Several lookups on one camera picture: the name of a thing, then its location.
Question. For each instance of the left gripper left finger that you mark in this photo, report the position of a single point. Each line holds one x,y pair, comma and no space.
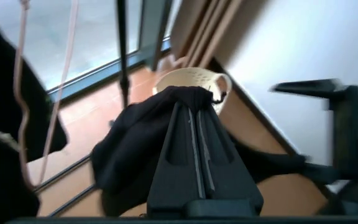
176,180

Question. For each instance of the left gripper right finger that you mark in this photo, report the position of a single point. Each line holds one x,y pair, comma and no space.
228,177

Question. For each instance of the window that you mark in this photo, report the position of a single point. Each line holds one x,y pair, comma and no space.
151,28

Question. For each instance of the white laundry basket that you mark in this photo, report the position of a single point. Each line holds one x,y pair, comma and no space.
191,74

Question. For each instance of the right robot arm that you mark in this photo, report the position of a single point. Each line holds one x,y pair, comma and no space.
353,199

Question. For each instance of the pink clothes hanger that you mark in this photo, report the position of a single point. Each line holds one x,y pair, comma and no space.
68,46

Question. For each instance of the brown curtain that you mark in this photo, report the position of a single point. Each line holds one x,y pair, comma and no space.
197,25

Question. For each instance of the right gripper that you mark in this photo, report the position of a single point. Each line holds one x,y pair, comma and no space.
350,130

